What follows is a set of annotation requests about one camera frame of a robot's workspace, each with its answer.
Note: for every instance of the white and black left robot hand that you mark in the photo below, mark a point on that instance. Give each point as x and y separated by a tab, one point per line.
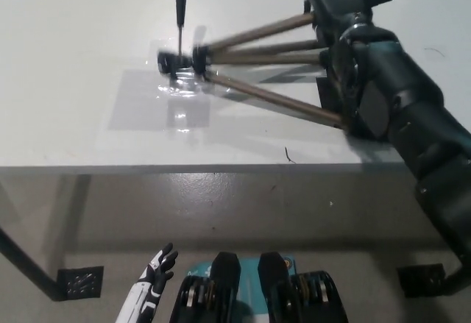
149	288

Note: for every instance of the small dark curved scrap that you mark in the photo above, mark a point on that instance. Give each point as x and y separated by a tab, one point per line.
289	155

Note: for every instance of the black metal table leg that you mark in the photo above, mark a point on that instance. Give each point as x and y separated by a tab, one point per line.
25	264

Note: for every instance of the bronze and black camera tripod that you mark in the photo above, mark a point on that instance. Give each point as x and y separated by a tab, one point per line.
257	30

